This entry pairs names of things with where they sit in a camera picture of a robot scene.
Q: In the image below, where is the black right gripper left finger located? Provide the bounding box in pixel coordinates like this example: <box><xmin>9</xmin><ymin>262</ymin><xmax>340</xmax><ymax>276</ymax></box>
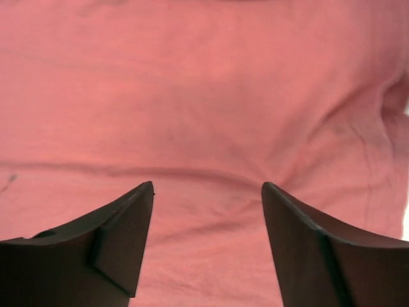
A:
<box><xmin>1</xmin><ymin>182</ymin><xmax>153</xmax><ymax>307</ymax></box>

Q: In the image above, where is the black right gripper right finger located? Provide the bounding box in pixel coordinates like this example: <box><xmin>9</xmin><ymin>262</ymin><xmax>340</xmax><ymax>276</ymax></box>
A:
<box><xmin>261</xmin><ymin>182</ymin><xmax>408</xmax><ymax>307</ymax></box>

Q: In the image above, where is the salmon pink t shirt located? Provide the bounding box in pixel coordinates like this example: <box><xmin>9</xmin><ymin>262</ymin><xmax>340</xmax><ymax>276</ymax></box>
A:
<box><xmin>1</xmin><ymin>1</ymin><xmax>408</xmax><ymax>306</ymax></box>

